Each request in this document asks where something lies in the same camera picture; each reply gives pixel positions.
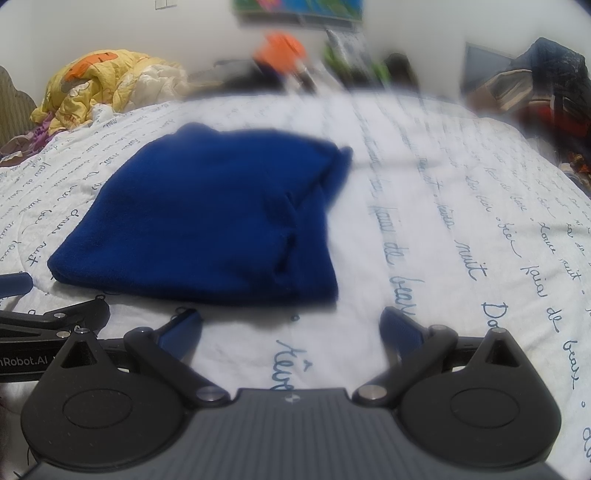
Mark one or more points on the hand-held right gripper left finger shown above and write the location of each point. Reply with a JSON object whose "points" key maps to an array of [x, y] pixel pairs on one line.
{"points": [[182, 334]]}

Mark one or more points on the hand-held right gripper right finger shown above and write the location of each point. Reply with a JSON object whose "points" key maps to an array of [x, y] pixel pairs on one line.
{"points": [[401, 332]]}

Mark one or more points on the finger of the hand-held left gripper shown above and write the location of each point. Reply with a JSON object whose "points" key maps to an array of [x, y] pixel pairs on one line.
{"points": [[16, 284], [69, 318]]}

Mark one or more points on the blue knit sweater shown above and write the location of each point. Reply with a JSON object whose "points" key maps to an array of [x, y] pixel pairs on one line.
{"points": [[194, 221]]}

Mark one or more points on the dark clothes pile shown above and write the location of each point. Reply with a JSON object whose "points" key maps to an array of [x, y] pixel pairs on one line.
{"points": [[554, 64]]}

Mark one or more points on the white script-printed bedspread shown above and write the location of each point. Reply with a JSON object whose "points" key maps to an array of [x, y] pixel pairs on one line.
{"points": [[461, 207]]}

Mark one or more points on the purple cloth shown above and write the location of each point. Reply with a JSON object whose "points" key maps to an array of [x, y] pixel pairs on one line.
{"points": [[39, 131]]}

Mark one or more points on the beige padded headboard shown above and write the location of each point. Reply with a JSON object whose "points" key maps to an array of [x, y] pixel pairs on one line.
{"points": [[14, 101]]}

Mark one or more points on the yellow cartoon quilt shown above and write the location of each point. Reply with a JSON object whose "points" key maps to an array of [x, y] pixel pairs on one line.
{"points": [[78, 92]]}

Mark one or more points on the cream quilted blanket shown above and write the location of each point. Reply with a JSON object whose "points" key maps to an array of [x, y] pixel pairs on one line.
{"points": [[152, 83]]}

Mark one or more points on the green basket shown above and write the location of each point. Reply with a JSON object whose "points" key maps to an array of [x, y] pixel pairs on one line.
{"points": [[383, 71]]}

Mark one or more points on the black garment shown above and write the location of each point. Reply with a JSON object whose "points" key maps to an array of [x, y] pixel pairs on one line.
{"points": [[240, 78]]}

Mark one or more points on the brown fuzzy hat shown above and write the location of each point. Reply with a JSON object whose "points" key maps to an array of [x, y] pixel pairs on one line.
{"points": [[401, 69]]}

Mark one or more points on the grey framed board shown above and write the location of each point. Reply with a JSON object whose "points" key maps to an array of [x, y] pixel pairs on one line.
{"points": [[482, 60]]}

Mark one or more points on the blue floral pillow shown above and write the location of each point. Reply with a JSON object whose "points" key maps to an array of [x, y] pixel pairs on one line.
{"points": [[351, 44]]}

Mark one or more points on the orange plastic bag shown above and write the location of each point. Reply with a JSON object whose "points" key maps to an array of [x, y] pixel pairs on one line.
{"points": [[277, 48]]}

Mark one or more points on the white wall switch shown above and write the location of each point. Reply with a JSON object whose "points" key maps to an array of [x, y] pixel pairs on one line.
{"points": [[165, 3]]}

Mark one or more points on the grey window frame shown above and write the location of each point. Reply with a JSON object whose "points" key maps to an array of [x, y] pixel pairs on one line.
{"points": [[300, 24]]}

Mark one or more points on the lotus flower wall picture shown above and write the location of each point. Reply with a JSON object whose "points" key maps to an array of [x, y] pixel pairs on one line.
{"points": [[300, 7]]}

